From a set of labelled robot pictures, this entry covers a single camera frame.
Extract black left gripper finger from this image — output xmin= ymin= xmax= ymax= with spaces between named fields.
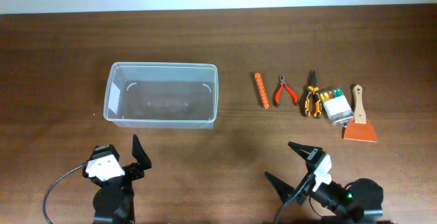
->
xmin=132 ymin=134 xmax=152 ymax=169
xmin=91 ymin=144 xmax=119 ymax=161

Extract wooden handled orange scraper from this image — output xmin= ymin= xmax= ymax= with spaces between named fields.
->
xmin=343 ymin=85 xmax=377 ymax=143

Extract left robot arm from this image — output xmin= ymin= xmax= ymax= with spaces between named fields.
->
xmin=83 ymin=144 xmax=144 ymax=224

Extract red handled cutting pliers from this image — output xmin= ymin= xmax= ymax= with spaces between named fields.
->
xmin=272 ymin=75 xmax=300 ymax=108

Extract orange perforated strip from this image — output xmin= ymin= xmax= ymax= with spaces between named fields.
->
xmin=254 ymin=72 xmax=270 ymax=109

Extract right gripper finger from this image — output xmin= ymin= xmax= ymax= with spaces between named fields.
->
xmin=288 ymin=141 xmax=323 ymax=161
xmin=264 ymin=171 xmax=294 ymax=204

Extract orange black long-nose pliers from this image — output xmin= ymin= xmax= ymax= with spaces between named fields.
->
xmin=303 ymin=70 xmax=322 ymax=119

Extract clear screwdriver bit case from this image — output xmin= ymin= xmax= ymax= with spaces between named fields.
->
xmin=320 ymin=88 xmax=354 ymax=125

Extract clear plastic container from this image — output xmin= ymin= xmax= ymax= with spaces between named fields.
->
xmin=103 ymin=62 xmax=219 ymax=129

